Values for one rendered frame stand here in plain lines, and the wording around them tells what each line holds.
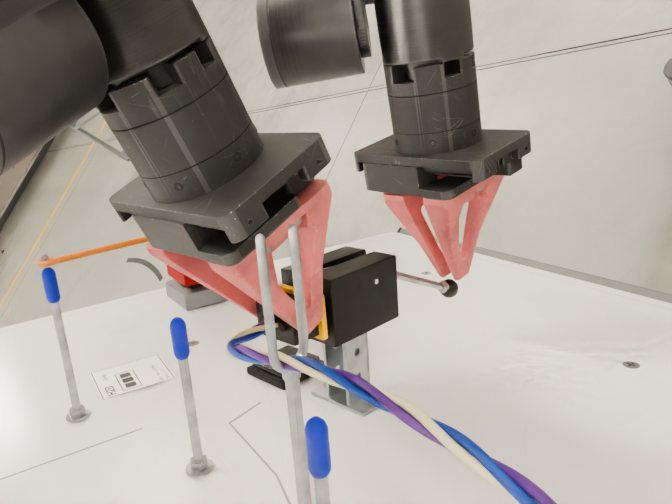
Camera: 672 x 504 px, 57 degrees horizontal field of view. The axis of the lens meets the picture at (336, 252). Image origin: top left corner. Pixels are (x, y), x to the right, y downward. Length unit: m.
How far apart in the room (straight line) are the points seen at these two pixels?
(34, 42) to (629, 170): 1.68
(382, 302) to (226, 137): 0.15
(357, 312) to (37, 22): 0.22
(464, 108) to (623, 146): 1.48
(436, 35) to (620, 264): 1.33
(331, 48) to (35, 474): 0.29
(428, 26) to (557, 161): 1.58
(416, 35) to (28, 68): 0.23
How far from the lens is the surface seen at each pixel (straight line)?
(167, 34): 0.26
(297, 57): 0.39
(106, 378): 0.48
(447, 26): 0.39
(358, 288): 0.35
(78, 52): 0.23
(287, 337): 0.34
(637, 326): 0.52
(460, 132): 0.40
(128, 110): 0.27
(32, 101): 0.22
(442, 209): 0.39
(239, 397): 0.42
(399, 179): 0.41
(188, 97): 0.26
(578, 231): 1.77
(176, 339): 0.32
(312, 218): 0.29
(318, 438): 0.21
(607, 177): 1.83
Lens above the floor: 1.36
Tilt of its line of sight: 35 degrees down
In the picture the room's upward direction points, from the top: 57 degrees counter-clockwise
